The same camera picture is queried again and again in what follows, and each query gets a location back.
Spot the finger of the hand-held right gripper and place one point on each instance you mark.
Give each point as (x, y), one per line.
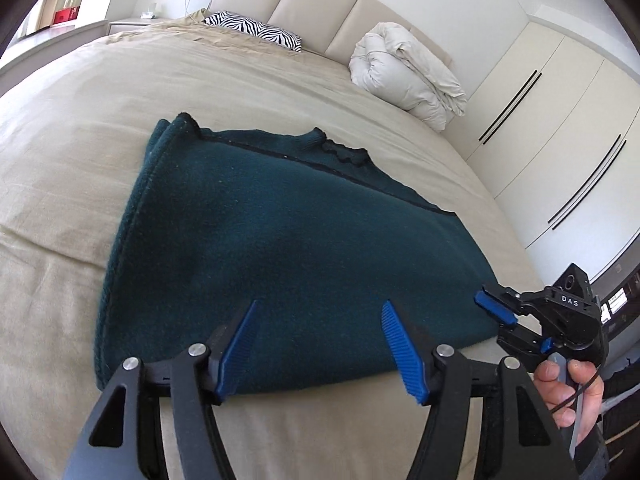
(522, 342)
(495, 307)

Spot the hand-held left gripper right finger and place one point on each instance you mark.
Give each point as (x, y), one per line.
(405, 350)

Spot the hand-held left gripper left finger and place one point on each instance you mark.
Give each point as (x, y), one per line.
(239, 347)

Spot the dark green sweater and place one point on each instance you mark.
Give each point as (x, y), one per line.
(275, 235)

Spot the person's right forearm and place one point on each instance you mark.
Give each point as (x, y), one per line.
(595, 460)

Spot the person's right hand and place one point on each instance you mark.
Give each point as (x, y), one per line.
(550, 390)

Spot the dark furniture with items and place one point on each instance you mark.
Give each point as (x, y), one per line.
(620, 305)

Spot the white wardrobe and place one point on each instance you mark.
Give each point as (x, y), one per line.
(560, 85)

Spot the folded white duvet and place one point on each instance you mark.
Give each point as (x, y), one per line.
(405, 75)

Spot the bed with beige sheet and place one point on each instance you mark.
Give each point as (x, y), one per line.
(75, 135)

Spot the zebra print pillow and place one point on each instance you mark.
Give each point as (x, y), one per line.
(250, 27)

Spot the white nightstand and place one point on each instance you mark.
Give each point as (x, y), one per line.
(135, 24)

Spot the beige padded headboard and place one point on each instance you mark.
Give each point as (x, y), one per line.
(310, 5)

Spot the white window bench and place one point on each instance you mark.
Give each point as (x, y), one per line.
(50, 45)

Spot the red box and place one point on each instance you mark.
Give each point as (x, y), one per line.
(66, 15)

